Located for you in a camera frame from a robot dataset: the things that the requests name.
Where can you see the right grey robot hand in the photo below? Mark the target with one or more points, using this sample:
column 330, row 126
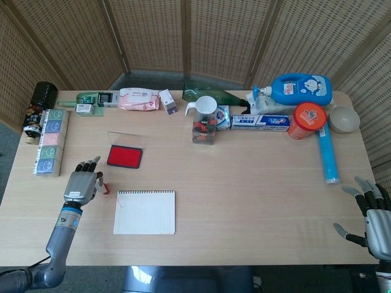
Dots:
column 377, row 226

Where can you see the white spiral lined notebook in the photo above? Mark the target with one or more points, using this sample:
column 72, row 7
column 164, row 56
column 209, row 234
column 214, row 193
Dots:
column 145, row 212

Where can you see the white red rubber stamp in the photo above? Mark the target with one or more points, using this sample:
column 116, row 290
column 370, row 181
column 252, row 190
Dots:
column 103, row 187

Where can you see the blue pump bottle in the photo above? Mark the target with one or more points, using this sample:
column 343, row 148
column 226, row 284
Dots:
column 302, row 88

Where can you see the pastel tissue multipack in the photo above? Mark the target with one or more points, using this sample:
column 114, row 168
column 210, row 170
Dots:
column 50, row 142

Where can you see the orange cylindrical tub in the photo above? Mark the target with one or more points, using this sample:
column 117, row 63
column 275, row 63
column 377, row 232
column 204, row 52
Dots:
column 305, row 119

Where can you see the small green box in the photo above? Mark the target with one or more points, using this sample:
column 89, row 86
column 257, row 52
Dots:
column 88, row 99

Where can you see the black labelled bottle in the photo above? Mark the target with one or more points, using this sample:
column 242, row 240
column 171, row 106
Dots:
column 42, row 96

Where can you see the white wipes pack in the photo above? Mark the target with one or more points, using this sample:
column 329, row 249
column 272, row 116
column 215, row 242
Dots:
column 268, row 107

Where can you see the pink wet wipes pack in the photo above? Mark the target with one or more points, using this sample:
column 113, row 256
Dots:
column 139, row 99

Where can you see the blue cylindrical tube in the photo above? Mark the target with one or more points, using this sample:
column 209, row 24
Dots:
column 329, row 155

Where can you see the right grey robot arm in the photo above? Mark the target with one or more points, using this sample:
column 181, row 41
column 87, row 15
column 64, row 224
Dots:
column 385, row 277

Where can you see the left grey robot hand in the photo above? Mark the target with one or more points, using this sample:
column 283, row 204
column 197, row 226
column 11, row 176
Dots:
column 81, row 186

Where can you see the green plastic bottle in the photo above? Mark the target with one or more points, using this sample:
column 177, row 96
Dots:
column 210, row 91

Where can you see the small white cardboard box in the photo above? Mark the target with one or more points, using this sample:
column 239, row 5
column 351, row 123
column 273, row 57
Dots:
column 85, row 109

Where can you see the white and purple carton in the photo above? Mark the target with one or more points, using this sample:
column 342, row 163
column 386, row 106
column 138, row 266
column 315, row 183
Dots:
column 168, row 102

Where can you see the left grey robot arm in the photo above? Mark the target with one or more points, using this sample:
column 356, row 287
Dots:
column 59, row 241

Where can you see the beige bowl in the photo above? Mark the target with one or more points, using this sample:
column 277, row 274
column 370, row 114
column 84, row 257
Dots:
column 343, row 120

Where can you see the wooden lattice folding screen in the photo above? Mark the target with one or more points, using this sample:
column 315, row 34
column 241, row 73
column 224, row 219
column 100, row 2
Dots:
column 152, row 33

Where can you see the black and white stapler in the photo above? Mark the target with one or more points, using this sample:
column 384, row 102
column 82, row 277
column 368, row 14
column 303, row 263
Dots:
column 108, row 99

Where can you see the white and blue soap box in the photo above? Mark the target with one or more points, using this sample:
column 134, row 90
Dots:
column 224, row 119

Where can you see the white and blue toothpaste box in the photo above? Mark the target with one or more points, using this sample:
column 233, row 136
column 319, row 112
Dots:
column 259, row 122

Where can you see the red ink pad clear lid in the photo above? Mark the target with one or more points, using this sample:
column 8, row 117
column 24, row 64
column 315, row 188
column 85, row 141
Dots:
column 125, row 157

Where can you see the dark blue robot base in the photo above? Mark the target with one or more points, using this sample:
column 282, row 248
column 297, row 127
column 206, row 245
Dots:
column 186, row 279

